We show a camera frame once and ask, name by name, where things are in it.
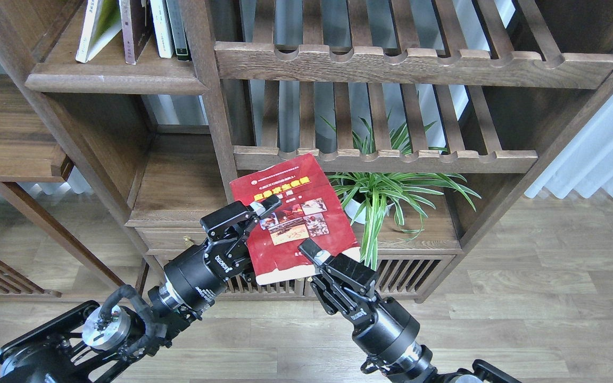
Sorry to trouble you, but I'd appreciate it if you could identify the yellow green book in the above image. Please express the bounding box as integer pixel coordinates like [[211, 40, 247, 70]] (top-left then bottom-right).
[[75, 1, 122, 63]]

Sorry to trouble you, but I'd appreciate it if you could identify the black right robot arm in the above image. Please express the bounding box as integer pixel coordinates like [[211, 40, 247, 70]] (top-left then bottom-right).
[[299, 239, 516, 382]]

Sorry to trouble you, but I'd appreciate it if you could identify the white plant pot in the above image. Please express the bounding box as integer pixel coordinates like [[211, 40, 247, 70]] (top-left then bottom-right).
[[341, 191, 393, 224]]

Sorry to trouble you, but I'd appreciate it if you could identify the white upright book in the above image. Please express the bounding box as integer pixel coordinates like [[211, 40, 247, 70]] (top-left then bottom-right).
[[150, 0, 173, 59]]

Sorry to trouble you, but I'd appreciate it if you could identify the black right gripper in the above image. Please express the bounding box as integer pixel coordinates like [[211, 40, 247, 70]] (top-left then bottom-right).
[[299, 239, 435, 376]]

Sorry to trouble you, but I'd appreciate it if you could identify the dark upright book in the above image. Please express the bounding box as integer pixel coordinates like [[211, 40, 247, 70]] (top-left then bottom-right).
[[166, 0, 192, 61]]

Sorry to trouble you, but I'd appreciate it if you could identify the red book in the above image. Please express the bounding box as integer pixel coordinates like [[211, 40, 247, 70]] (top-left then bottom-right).
[[229, 154, 360, 285]]

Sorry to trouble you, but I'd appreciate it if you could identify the white curtain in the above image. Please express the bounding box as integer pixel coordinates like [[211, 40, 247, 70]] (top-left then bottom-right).
[[525, 95, 613, 199]]

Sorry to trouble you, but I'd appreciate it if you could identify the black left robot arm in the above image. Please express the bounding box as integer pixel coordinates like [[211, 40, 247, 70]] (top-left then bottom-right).
[[0, 196, 281, 382]]

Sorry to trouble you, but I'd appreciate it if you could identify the dark wooden bookshelf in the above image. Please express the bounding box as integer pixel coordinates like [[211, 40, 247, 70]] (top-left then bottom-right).
[[0, 1, 613, 302]]

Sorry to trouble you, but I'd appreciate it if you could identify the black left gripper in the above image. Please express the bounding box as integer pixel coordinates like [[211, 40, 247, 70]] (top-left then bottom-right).
[[160, 195, 281, 317]]

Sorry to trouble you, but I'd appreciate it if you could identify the dark brown book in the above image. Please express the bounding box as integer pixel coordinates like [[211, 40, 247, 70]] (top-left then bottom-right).
[[119, 0, 152, 65]]

